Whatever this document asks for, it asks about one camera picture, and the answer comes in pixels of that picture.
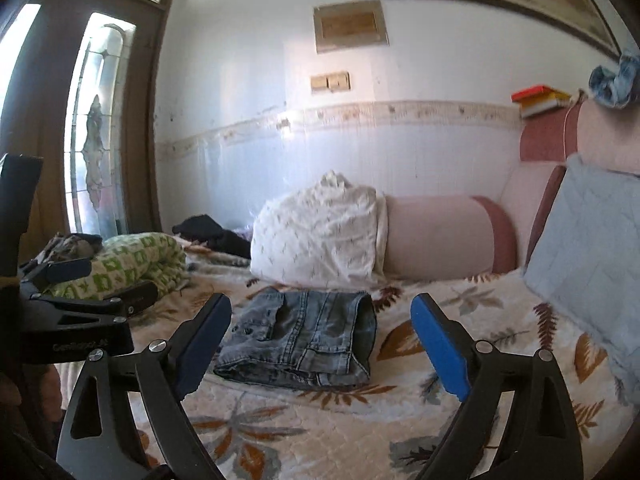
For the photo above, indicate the light blue quilted pillow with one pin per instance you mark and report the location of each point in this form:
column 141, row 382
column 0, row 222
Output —
column 585, row 260

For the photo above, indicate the yellow and white book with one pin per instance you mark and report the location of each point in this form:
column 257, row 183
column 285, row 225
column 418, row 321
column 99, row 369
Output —
column 545, row 105

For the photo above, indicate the small denim cloth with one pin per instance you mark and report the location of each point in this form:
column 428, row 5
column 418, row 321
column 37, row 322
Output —
column 612, row 82

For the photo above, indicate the leaf-printed bedspread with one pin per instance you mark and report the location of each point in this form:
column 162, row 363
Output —
column 310, row 425

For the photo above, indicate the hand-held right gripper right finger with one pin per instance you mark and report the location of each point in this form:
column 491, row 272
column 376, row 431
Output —
column 440, row 345

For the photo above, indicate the white textured pillow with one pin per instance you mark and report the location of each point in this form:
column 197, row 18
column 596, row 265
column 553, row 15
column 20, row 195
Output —
column 315, row 235

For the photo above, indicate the blue denim pants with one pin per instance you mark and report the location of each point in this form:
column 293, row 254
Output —
column 300, row 335

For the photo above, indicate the black cloth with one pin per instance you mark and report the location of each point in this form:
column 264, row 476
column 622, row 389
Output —
column 210, row 232

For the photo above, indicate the green and white patterned blanket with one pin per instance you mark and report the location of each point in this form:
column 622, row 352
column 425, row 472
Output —
column 135, row 260

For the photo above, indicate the pink padded headboard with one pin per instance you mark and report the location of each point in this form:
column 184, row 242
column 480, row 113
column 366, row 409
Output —
column 605, row 135

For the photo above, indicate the pink bolster cushion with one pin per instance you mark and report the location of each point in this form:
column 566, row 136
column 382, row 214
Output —
column 435, row 235

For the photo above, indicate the red book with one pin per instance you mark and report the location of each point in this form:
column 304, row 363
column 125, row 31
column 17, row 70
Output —
column 530, row 94

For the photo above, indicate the grey patterned cloth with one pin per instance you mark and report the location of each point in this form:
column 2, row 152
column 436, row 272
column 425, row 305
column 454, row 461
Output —
column 75, row 247

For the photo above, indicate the brown door with glass panes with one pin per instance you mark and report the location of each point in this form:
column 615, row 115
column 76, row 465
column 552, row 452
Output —
column 145, row 110

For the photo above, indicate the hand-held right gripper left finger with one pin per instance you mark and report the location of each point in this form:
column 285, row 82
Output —
column 200, row 350

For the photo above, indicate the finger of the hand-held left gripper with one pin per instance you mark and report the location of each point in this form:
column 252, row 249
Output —
column 135, row 297
column 65, row 271

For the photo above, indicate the beige wall switch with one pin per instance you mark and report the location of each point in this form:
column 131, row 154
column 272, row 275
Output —
column 330, row 82

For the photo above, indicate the framed wall plaque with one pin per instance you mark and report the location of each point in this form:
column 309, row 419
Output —
column 350, row 25

